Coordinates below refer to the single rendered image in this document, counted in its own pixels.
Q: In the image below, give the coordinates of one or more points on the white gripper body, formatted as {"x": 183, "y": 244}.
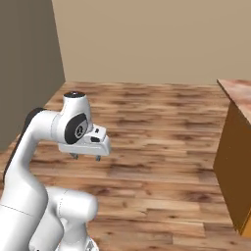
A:
{"x": 85, "y": 147}

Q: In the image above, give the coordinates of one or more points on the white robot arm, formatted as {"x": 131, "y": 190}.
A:
{"x": 23, "y": 183}

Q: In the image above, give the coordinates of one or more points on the brown kitchen counter cabinet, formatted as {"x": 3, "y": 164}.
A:
{"x": 233, "y": 170}

